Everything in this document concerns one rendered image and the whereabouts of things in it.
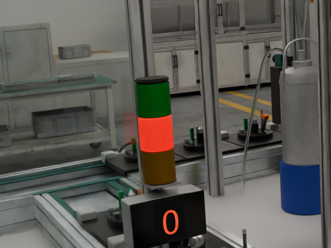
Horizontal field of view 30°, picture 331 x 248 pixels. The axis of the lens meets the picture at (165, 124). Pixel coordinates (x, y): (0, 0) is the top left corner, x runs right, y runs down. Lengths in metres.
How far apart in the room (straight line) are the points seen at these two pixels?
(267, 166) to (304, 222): 0.51
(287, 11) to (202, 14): 0.34
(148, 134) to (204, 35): 1.15
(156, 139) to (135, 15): 0.18
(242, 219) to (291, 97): 0.40
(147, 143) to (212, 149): 1.19
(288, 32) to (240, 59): 8.11
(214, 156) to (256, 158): 0.27
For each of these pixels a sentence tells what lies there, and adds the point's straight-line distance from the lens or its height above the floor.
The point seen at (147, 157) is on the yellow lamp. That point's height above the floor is 1.30.
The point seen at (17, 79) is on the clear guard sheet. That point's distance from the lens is 0.87.
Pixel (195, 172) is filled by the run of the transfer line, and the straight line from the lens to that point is 2.18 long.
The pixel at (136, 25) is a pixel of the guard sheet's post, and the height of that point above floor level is 1.49.
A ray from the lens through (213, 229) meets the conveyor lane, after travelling 1.57.
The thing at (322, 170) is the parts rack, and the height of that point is 1.19.
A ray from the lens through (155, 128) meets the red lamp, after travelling 0.89.
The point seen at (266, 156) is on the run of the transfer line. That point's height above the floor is 0.93.
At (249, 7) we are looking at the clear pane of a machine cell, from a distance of 10.34.
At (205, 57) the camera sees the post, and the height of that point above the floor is 1.34.
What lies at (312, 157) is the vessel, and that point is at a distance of 1.89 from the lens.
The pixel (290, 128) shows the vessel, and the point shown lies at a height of 1.13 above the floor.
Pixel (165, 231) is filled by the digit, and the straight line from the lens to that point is 0.93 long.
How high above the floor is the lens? 1.52
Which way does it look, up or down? 11 degrees down
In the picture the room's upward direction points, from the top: 4 degrees counter-clockwise
